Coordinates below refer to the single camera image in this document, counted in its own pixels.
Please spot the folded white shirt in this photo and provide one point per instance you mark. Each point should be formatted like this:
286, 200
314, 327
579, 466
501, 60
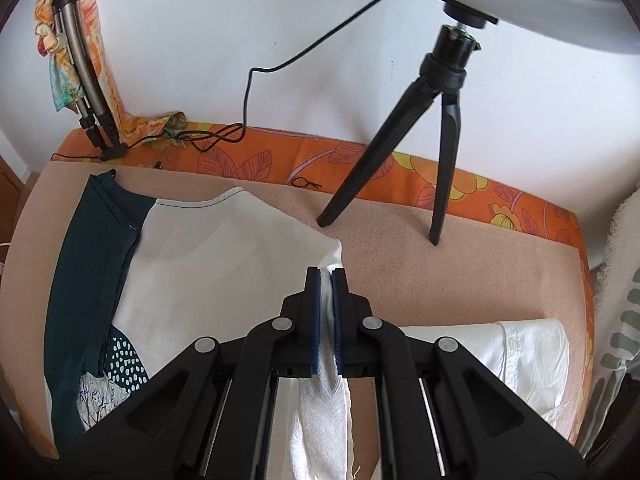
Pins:
530, 357

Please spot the white pillow green stripes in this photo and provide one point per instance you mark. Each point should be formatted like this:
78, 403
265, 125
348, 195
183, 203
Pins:
616, 319

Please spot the colourful scarf on tripod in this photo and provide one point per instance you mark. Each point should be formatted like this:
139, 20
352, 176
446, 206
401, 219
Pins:
132, 129

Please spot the white and teal printed shirt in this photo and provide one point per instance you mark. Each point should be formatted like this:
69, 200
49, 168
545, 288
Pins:
193, 341

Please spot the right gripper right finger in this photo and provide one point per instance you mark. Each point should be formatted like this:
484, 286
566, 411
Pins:
352, 355

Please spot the orange floral bed sheet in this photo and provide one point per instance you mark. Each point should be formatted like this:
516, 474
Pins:
400, 169

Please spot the pink blanket on bed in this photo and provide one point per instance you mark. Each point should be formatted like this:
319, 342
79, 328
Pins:
478, 273

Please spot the white ring light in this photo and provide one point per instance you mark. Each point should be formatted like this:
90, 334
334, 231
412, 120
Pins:
603, 25

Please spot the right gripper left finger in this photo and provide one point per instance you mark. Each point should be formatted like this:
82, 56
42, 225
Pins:
298, 349

